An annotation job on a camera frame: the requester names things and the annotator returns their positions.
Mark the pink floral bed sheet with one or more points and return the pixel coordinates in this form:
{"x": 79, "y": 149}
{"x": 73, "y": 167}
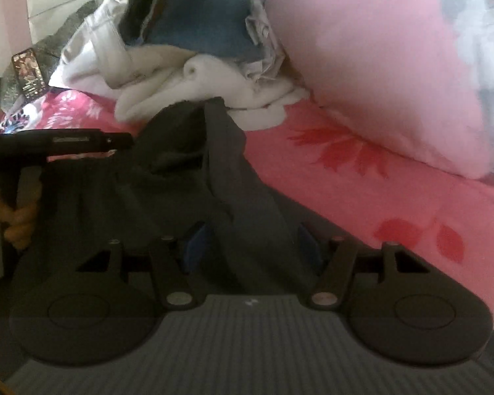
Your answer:
{"x": 354, "y": 197}

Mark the grey speckled blanket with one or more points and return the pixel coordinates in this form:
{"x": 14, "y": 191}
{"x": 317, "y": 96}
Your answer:
{"x": 61, "y": 37}

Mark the person's left hand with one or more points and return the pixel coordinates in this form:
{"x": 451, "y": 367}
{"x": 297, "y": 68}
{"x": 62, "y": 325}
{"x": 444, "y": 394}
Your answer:
{"x": 21, "y": 227}

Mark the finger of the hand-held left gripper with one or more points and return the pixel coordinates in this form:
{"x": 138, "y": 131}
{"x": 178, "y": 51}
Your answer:
{"x": 119, "y": 140}

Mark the smartphone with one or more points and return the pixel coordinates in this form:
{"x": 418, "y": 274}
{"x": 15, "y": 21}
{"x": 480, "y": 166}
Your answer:
{"x": 29, "y": 74}

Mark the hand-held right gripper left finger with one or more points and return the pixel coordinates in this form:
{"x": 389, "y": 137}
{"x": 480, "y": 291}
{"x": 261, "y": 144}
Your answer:
{"x": 194, "y": 251}

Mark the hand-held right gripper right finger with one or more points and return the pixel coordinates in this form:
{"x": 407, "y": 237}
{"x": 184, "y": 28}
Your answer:
{"x": 308, "y": 251}

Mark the blue jeans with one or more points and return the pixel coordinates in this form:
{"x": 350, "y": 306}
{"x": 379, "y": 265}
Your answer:
{"x": 206, "y": 16}

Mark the dark grey garment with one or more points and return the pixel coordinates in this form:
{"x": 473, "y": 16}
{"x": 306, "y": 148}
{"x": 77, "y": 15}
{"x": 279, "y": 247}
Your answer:
{"x": 168, "y": 181}

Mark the white towel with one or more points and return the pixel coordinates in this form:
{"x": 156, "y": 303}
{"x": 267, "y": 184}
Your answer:
{"x": 214, "y": 82}

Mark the pale crumpled cloth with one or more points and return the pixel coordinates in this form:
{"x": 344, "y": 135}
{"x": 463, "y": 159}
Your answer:
{"x": 263, "y": 33}

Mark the pink grey floral quilt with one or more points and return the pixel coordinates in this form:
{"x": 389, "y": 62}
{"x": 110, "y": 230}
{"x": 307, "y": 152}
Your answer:
{"x": 374, "y": 70}

